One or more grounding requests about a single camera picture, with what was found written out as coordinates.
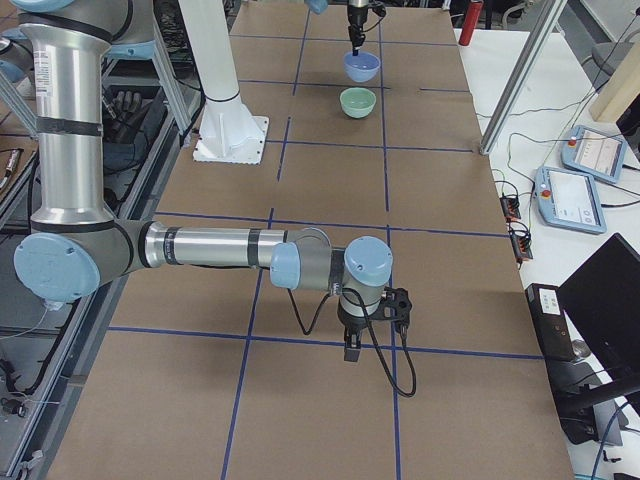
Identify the blue bowl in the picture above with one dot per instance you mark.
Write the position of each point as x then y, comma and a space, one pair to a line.
362, 67

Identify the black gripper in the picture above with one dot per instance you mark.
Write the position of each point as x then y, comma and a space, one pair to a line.
356, 17
349, 323

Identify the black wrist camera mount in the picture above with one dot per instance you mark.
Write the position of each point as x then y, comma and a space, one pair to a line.
395, 307

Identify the orange black connector board far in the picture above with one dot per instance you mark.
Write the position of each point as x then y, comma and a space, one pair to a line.
510, 202

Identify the black computer box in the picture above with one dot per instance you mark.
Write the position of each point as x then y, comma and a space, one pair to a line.
549, 320

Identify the black monitor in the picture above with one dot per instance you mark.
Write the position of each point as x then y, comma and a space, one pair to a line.
601, 299

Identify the teach pendant near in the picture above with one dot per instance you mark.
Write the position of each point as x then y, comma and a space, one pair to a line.
569, 200

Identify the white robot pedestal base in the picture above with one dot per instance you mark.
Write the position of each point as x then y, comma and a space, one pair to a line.
228, 132

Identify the teach pendant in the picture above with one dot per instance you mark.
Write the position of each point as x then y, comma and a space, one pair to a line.
596, 153
569, 200

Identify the teach pendant far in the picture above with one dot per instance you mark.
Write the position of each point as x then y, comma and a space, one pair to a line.
596, 153

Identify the aluminium frame post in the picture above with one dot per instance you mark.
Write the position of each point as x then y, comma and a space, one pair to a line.
530, 53

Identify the green bowl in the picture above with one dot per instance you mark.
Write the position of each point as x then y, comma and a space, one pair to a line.
357, 102

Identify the red fire extinguisher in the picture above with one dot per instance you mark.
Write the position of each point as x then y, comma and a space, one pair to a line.
471, 19

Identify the orange black connector board near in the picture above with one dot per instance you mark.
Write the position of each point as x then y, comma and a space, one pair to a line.
521, 239

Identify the orange black connector board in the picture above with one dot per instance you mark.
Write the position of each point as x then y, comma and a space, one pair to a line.
521, 239
510, 202

